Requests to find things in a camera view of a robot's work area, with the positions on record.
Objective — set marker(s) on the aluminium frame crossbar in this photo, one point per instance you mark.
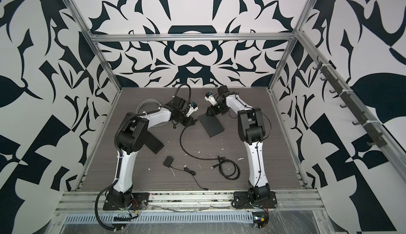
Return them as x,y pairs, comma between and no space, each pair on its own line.
190,37

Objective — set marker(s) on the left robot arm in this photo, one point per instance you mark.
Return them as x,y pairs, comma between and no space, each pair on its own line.
132,135

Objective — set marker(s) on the wall hook rack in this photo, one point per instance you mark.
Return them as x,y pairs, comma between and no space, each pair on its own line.
348,97

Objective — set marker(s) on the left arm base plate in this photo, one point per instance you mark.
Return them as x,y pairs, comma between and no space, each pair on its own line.
133,201

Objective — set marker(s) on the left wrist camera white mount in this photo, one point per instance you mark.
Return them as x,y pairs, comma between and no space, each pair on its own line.
192,107

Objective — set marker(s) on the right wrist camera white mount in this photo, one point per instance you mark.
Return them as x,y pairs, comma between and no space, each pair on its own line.
210,97

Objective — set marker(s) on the small black adapter with cable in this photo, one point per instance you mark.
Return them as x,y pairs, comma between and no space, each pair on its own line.
168,163

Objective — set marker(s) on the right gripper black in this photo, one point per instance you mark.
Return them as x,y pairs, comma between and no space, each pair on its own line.
212,111

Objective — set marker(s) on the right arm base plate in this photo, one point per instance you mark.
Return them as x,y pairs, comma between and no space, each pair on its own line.
245,200

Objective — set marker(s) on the front aluminium rail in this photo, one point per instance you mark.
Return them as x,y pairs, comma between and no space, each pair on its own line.
193,201

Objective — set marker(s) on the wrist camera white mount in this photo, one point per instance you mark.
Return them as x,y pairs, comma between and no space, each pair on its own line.
210,97
192,107

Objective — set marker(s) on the white slotted cable duct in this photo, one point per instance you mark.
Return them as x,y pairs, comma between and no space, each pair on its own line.
167,217

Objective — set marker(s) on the black network switch box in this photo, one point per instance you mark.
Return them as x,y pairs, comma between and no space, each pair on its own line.
211,124

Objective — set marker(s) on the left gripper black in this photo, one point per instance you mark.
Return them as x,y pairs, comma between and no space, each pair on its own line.
190,123

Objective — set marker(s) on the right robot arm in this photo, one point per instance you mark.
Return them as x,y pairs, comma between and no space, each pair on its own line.
251,130

